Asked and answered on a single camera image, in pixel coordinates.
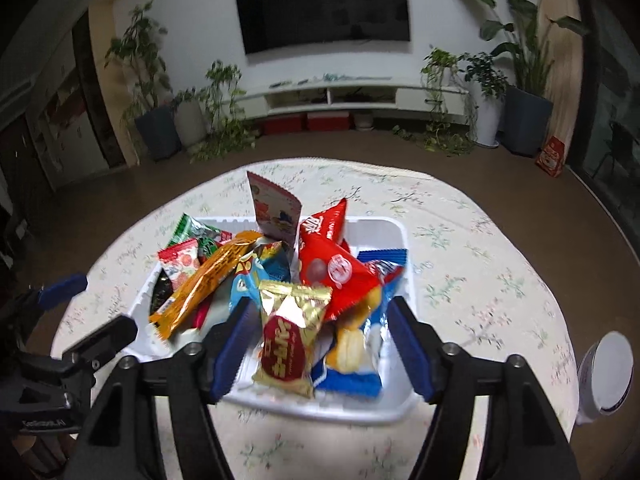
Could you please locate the blue yellow cake packet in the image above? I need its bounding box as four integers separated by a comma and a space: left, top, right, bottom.
311, 248, 408, 399

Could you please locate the gold red snack packet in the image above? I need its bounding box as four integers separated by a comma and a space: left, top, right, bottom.
253, 280, 332, 398

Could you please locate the orange snack packet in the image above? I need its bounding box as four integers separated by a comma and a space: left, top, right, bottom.
149, 231, 262, 340

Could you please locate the black gold snack packet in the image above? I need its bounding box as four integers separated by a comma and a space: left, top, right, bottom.
149, 269, 174, 315

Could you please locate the blue panda snack bag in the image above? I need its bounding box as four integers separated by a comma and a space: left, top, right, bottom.
229, 240, 291, 310

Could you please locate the large red snack bag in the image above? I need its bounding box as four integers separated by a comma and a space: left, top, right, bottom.
298, 198, 382, 327

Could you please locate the green white snack packet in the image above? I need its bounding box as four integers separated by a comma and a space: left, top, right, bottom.
168, 214, 233, 263

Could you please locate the pink snack packet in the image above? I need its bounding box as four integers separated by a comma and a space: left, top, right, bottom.
246, 171, 302, 247

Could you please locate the white red snack packet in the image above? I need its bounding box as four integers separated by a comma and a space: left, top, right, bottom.
192, 295, 213, 330

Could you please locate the red checkered nut packet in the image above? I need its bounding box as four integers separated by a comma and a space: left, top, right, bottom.
157, 238, 200, 290

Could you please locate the white plastic tray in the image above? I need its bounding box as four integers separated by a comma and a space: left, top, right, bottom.
119, 216, 421, 426

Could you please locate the floral white tablecloth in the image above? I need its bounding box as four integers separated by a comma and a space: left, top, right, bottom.
52, 158, 578, 479

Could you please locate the wooden cabinet shelf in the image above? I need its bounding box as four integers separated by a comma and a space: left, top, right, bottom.
27, 12, 126, 188

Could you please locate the left dark potted plant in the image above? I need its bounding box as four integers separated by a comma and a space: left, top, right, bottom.
104, 0, 181, 162

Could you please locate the dark potted plant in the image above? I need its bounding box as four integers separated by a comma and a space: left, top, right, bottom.
104, 0, 181, 162
480, 0, 589, 157

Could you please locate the white round stool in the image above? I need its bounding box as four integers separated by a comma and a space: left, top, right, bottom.
576, 330, 634, 426

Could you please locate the red box on floor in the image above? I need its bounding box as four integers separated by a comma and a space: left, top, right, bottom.
536, 136, 565, 178

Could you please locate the white potted plant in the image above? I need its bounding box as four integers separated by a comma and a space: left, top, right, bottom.
170, 60, 257, 162

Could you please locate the white tv console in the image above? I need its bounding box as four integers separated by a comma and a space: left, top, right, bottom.
235, 76, 471, 119

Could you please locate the right dark potted plant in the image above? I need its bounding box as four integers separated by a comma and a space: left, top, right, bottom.
480, 0, 589, 157

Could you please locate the wall television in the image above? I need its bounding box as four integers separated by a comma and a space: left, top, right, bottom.
235, 0, 410, 54

